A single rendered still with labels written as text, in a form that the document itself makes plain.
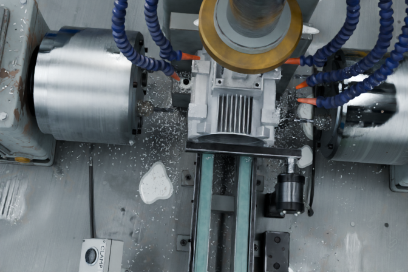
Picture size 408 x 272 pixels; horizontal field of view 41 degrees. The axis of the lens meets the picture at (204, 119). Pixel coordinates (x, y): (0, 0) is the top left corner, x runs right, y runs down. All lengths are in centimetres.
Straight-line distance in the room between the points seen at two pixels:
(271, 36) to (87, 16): 76
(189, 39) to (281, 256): 55
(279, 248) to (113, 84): 56
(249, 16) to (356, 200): 74
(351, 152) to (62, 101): 60
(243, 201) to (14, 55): 59
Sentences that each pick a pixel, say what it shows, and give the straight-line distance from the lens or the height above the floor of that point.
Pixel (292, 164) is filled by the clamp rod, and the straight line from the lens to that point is 121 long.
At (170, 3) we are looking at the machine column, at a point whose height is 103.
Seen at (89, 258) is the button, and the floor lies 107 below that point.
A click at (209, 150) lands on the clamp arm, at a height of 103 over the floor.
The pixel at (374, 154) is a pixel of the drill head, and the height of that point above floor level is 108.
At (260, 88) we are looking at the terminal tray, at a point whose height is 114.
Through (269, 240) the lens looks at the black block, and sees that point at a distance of 134.
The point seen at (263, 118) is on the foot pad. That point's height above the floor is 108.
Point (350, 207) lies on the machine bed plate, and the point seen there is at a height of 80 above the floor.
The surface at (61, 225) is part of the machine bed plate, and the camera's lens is 142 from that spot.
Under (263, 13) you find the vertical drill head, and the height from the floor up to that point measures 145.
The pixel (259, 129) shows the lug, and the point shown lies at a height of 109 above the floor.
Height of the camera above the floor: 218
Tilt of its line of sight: 74 degrees down
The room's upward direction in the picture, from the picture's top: 8 degrees clockwise
